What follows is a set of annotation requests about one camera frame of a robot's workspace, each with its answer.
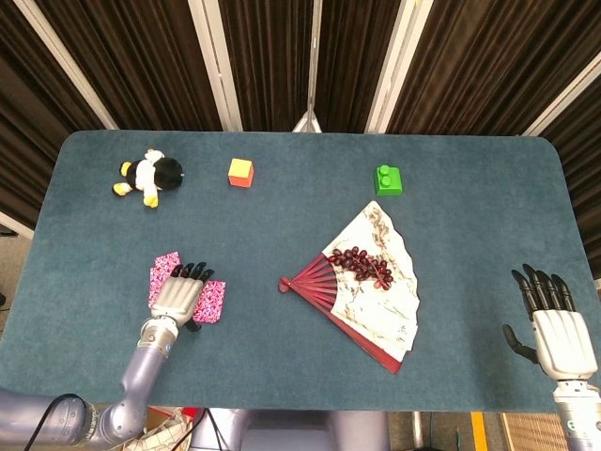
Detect thin white partition post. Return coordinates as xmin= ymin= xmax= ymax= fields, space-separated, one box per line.
xmin=291 ymin=0 xmax=324 ymax=133

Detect dark red grape bunch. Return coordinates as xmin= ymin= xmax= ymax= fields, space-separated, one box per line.
xmin=327 ymin=245 xmax=394 ymax=290

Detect red ribbed paper folding fan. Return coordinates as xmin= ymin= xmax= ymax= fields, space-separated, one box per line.
xmin=277 ymin=200 xmax=419 ymax=376

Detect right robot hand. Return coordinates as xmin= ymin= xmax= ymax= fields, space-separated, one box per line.
xmin=501 ymin=263 xmax=601 ymax=381

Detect green toy building brick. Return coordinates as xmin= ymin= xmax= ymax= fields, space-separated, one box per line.
xmin=373 ymin=164 xmax=406 ymax=197

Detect dark brown pleated curtain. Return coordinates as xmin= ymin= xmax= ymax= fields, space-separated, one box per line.
xmin=35 ymin=0 xmax=224 ymax=132
xmin=316 ymin=0 xmax=403 ymax=133
xmin=547 ymin=84 xmax=601 ymax=283
xmin=0 ymin=0 xmax=107 ymax=231
xmin=218 ymin=0 xmax=315 ymax=132
xmin=387 ymin=0 xmax=601 ymax=137

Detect orange yellow cube block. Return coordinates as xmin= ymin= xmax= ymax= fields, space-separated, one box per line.
xmin=227 ymin=158 xmax=255 ymax=189

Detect black white penguin plush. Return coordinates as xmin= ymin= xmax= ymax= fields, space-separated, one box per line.
xmin=111 ymin=148 xmax=185 ymax=210

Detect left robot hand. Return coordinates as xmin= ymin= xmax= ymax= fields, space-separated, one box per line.
xmin=149 ymin=261 xmax=216 ymax=335

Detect blue felt table cover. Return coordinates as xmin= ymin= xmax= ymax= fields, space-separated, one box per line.
xmin=0 ymin=130 xmax=601 ymax=414

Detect black cable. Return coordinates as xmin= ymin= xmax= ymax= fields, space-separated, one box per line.
xmin=36 ymin=393 xmax=93 ymax=445
xmin=204 ymin=408 xmax=222 ymax=451

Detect beige grid panel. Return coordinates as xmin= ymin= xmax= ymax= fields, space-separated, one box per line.
xmin=500 ymin=412 xmax=562 ymax=451

